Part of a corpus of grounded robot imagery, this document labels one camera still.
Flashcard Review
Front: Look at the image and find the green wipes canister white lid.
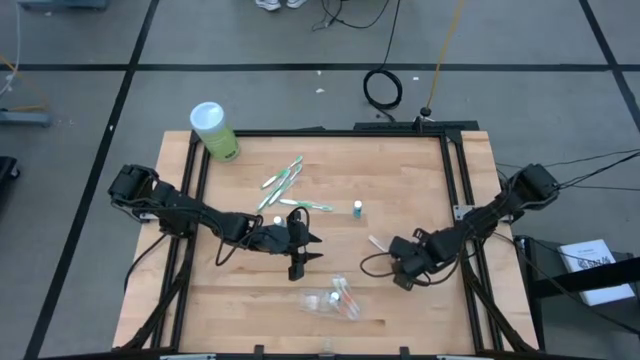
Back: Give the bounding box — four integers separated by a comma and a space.
189, 101, 241, 163

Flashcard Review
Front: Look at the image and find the black loose floor cable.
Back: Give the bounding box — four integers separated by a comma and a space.
311, 0, 392, 31

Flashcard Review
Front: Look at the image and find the green white toothbrush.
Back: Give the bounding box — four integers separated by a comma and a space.
259, 154, 305, 191
277, 197, 334, 210
267, 164, 304, 207
255, 169, 292, 214

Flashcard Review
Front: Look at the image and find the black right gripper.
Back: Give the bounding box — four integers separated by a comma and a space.
388, 228, 442, 293

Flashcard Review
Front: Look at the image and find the grey floor object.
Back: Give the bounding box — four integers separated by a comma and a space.
18, 0, 109, 12

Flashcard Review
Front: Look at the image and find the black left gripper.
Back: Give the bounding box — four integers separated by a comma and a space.
251, 218, 325, 283

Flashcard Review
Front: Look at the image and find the black coiled cable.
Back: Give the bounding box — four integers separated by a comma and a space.
361, 0, 404, 112

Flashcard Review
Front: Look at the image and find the black side cart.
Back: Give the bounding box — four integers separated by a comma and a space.
513, 234, 640, 360

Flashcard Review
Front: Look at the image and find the black left gripper cable loop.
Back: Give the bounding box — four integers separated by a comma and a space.
287, 205, 312, 236

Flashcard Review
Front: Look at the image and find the white printed booklet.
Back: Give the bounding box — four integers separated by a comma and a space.
556, 238, 637, 308

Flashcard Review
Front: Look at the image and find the grey floor base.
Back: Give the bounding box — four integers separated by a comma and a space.
0, 109, 54, 128

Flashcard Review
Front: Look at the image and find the black wheeled object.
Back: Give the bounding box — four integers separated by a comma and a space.
0, 155, 22, 182

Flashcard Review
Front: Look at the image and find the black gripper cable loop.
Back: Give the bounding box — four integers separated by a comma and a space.
359, 251, 402, 279
287, 205, 312, 236

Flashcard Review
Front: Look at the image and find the white floor cable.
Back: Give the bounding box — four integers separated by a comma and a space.
0, 0, 24, 96

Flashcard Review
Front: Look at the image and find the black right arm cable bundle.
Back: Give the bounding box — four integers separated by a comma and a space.
494, 148, 640, 194

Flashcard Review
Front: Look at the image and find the black aluminium table frame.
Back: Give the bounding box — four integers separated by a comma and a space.
112, 118, 540, 360

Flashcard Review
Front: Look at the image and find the yellow floor cable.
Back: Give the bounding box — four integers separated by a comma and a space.
0, 52, 50, 113

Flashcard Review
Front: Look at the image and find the yellow hanging cable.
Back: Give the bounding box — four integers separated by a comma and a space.
418, 0, 467, 120

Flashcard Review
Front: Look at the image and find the black right gripper cable loop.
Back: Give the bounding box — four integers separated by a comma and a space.
359, 251, 402, 279

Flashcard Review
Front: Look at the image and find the clear plastic bag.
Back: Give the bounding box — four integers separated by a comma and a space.
298, 273, 363, 323

